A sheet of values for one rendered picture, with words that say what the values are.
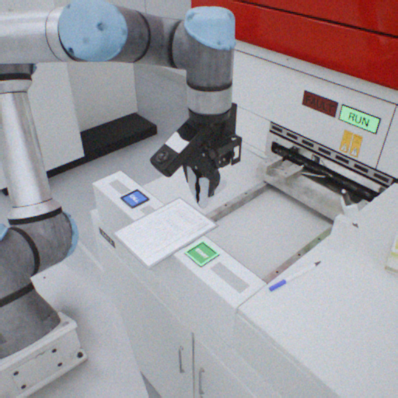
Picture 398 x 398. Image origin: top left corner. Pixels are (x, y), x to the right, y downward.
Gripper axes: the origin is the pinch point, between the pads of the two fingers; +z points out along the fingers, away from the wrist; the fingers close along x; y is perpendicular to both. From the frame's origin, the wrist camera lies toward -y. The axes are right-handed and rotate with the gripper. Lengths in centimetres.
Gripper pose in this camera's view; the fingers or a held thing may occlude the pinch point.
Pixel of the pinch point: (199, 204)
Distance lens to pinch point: 78.3
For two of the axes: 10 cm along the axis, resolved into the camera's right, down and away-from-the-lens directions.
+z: 0.0, 7.9, 6.1
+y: 7.5, -4.1, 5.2
